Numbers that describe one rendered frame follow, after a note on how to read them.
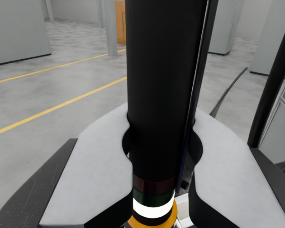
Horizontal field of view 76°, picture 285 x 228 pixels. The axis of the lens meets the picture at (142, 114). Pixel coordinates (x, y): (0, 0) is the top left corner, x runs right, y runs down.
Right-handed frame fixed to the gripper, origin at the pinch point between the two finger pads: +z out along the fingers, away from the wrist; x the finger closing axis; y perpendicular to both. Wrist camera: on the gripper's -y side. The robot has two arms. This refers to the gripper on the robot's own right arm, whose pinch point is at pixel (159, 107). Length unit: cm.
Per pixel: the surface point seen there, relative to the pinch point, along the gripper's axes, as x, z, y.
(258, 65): 270, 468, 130
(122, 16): -131, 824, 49
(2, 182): -142, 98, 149
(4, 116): -225, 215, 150
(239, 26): 471, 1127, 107
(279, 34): 287, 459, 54
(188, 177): 8.3, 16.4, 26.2
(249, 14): 495, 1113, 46
